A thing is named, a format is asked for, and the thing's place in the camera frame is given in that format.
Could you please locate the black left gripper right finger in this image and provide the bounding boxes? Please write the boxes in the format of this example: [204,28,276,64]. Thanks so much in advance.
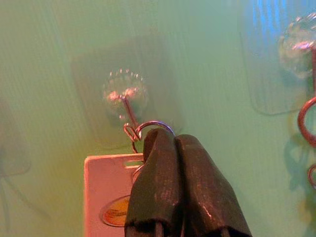
[174,134,253,237]

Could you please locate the white plastic key card tag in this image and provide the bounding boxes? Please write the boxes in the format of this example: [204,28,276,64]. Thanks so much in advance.
[83,153,147,237]

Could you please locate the small metal ring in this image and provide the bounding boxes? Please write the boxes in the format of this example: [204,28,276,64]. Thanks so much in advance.
[307,164,316,190]

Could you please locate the silver metal key ring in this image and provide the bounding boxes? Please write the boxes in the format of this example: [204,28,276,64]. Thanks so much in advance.
[134,120,177,149]

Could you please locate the clear adhesive wall hook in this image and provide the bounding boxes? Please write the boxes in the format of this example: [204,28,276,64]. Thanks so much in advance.
[238,0,316,142]
[70,37,179,152]

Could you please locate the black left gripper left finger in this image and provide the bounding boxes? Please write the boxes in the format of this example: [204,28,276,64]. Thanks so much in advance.
[124,128,185,237]

